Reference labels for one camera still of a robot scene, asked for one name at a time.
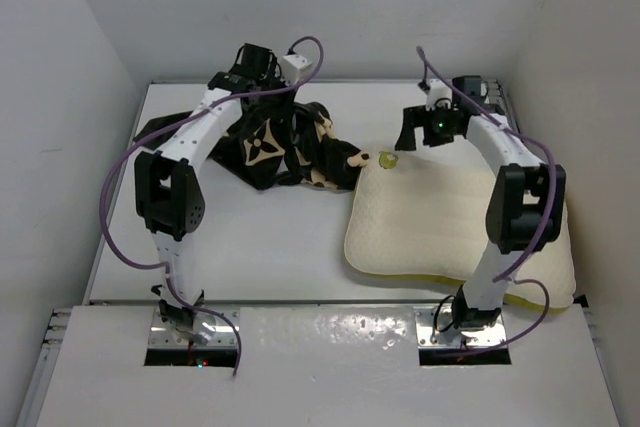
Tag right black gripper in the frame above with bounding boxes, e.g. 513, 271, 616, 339
396, 103, 460, 151

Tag black floral pillowcase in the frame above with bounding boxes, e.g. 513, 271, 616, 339
132, 96, 374, 193

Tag cream foam pillow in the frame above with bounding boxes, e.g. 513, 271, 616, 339
342, 148, 577, 312

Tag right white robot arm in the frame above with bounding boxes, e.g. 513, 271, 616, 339
395, 76, 566, 330

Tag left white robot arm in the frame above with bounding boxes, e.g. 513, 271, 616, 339
134, 43, 314, 343

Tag white front cover board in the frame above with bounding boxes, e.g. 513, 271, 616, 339
38, 306, 617, 426

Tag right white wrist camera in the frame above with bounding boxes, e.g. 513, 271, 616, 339
426, 79, 452, 109

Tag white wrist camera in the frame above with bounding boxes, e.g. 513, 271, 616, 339
279, 53, 313, 85
426, 79, 452, 109

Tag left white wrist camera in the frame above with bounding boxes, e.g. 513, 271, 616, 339
279, 53, 313, 85

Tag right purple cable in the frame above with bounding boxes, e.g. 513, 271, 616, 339
415, 45, 558, 359

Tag purple cable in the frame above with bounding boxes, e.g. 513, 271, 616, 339
98, 36, 325, 377
415, 45, 558, 359

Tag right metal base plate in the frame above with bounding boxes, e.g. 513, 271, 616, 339
414, 303, 506, 350

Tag metal base plate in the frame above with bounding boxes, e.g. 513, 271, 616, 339
414, 303, 506, 350
147, 306, 237, 351

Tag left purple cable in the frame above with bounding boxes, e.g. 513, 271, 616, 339
98, 36, 325, 377

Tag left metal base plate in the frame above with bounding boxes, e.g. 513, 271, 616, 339
147, 306, 237, 351

